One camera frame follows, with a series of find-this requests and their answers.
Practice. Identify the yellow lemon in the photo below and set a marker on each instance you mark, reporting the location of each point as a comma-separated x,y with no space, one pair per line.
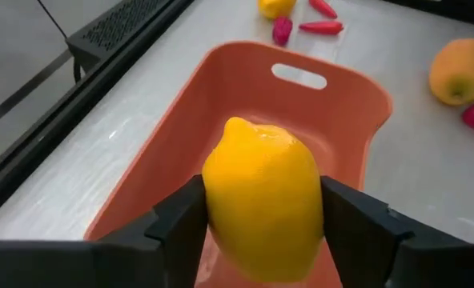
275,8
261,192

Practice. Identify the red mini pepper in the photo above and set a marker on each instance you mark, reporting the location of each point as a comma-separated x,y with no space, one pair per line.
321,27
323,8

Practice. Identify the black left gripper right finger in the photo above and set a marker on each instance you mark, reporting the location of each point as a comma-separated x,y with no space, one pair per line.
361,240

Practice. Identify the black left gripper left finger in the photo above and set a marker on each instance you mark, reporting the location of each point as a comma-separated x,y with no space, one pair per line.
173,240

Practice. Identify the yellow orange mango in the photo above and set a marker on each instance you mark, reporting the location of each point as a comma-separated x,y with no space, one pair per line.
459,72

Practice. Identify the black perforated computer case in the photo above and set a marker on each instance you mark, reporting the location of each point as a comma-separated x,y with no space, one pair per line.
113,28

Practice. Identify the orange plastic basket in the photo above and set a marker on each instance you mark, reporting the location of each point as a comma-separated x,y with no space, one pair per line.
241,92

